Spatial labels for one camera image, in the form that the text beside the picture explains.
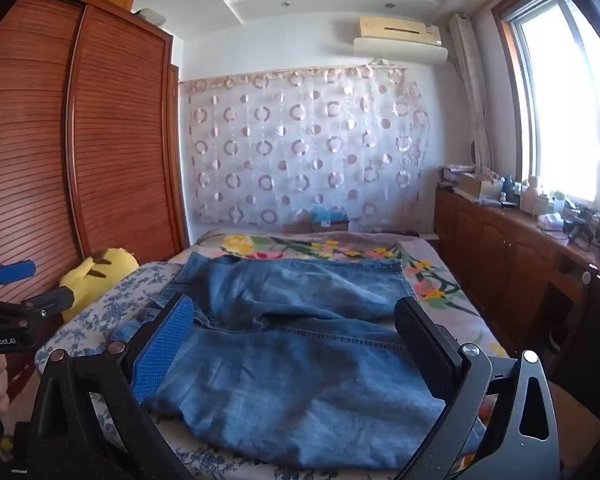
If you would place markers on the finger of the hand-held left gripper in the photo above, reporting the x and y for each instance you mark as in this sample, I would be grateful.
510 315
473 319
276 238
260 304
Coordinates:
45 302
15 271

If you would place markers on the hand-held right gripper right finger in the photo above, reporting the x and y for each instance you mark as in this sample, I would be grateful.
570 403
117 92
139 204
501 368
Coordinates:
430 350

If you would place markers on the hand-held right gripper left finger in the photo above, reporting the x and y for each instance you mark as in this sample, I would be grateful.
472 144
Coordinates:
162 350

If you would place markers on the blue denim pants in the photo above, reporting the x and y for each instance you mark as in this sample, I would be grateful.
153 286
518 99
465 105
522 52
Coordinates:
290 375

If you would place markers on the blue floral bed sheet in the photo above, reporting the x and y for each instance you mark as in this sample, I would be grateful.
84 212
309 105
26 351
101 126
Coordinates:
105 310

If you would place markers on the yellow plush toy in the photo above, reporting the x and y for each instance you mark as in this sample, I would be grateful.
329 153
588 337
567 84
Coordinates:
100 275

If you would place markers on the wooden side cabinet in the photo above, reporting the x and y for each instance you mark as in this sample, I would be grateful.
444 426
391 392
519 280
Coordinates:
500 250

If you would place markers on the colourful flower blanket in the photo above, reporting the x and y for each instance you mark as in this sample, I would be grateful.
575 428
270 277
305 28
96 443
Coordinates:
330 247

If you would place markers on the small cardboard box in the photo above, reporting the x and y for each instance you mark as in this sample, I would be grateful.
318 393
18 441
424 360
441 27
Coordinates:
330 226

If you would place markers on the open cardboard box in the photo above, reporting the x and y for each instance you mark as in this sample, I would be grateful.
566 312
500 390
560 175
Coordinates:
477 187

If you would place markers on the wooden slatted wardrobe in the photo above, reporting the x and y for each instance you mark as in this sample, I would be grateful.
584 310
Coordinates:
120 135

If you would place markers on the white tissue box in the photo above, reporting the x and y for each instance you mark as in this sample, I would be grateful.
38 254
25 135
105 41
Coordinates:
551 222

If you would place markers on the stack of papers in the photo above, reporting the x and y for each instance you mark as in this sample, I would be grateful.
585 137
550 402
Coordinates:
452 175

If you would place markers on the dark blue bottle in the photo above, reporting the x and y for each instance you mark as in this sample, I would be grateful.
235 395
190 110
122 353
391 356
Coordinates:
508 186

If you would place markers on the black devices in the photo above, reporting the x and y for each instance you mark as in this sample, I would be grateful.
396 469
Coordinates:
590 225

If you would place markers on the sheer circle-pattern curtain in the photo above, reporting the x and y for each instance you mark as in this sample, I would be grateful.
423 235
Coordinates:
300 160

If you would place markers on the bundled window curtain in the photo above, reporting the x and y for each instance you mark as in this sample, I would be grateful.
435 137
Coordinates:
472 85

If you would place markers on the window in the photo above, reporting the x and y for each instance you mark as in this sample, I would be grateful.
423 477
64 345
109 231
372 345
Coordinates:
565 110

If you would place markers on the grey bundle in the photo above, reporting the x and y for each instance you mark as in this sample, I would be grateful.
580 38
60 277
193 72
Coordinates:
150 16

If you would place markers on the wall air conditioner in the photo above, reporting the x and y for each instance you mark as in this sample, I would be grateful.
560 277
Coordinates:
400 45

